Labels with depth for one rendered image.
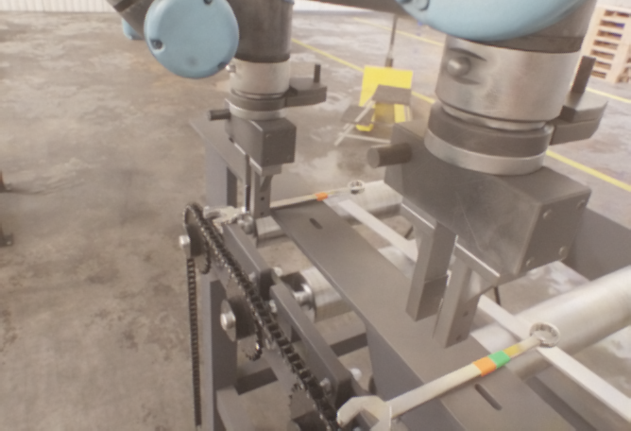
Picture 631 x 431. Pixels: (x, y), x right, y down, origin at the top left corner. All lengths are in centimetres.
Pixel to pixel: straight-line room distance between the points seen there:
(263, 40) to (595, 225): 115
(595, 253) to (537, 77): 127
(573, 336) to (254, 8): 84
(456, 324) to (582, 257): 120
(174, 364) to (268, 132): 160
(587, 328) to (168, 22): 96
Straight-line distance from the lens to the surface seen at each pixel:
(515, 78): 28
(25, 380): 218
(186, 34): 41
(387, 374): 68
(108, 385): 207
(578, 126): 35
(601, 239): 152
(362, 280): 59
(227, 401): 151
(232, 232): 108
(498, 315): 100
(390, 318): 54
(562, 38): 29
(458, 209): 32
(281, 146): 59
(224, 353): 144
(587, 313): 113
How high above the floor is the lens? 152
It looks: 28 degrees down
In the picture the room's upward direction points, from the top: 5 degrees clockwise
